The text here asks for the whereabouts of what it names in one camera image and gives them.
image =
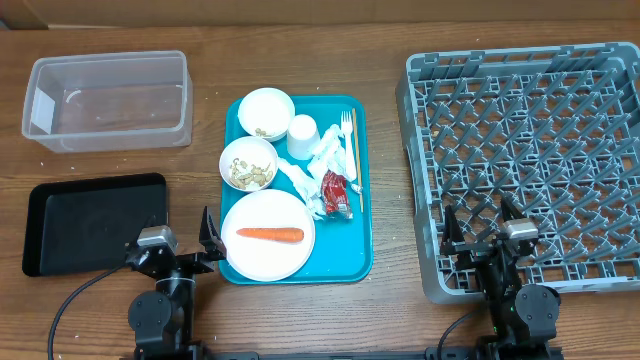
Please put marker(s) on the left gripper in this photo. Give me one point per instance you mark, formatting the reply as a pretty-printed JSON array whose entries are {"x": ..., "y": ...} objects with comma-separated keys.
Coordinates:
[{"x": 210, "y": 242}]

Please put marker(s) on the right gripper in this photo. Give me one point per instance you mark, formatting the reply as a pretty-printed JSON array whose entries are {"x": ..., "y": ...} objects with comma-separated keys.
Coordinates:
[{"x": 473, "y": 252}]

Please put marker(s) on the white bowl with peanuts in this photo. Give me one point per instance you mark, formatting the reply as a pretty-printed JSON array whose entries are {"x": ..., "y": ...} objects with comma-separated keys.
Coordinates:
[{"x": 251, "y": 149}]

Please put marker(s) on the pile of peanuts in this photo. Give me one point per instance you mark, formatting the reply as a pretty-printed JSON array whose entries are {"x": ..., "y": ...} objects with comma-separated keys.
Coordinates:
[{"x": 248, "y": 176}]

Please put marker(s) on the white round plate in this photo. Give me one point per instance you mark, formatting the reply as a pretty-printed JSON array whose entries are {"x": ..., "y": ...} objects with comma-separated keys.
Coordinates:
[{"x": 262, "y": 260}]

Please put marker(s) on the orange carrot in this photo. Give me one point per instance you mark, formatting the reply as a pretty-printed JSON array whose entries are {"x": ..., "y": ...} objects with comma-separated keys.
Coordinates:
[{"x": 282, "y": 234}]

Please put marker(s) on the white paper cup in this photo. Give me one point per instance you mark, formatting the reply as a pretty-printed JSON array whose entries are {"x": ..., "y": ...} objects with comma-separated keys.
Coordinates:
[{"x": 302, "y": 137}]

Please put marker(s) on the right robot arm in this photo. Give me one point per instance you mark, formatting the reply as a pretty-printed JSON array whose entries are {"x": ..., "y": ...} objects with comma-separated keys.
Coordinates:
[{"x": 523, "y": 316}]

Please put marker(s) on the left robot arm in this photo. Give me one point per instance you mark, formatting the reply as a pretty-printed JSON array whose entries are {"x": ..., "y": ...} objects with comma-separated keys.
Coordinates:
[{"x": 163, "y": 319}]

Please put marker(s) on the grey dishwasher rack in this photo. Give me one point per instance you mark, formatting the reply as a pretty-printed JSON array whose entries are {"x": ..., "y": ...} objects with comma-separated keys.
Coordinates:
[{"x": 555, "y": 130}]

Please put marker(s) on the black plastic tray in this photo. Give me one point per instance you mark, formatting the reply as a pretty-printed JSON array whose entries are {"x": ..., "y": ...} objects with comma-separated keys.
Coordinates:
[{"x": 83, "y": 225}]

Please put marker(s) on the twisted white napkin lower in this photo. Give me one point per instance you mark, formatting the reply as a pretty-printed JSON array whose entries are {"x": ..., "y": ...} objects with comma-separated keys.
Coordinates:
[{"x": 305, "y": 186}]

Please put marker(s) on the clear plastic bin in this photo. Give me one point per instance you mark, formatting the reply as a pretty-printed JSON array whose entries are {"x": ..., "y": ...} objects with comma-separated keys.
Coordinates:
[{"x": 109, "y": 102}]

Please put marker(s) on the teal serving tray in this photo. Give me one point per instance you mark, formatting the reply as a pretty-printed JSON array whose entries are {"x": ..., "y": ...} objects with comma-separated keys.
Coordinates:
[{"x": 343, "y": 250}]

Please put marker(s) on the red ketchup packet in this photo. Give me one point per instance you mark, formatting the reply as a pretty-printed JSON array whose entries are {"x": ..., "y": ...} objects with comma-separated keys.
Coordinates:
[{"x": 334, "y": 195}]

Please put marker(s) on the white plastic fork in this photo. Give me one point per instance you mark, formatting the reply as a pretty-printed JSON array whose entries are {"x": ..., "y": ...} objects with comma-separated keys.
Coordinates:
[{"x": 347, "y": 130}]

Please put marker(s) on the wooden chopstick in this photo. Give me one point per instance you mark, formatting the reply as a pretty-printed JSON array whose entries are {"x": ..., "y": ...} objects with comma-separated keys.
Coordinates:
[{"x": 357, "y": 158}]

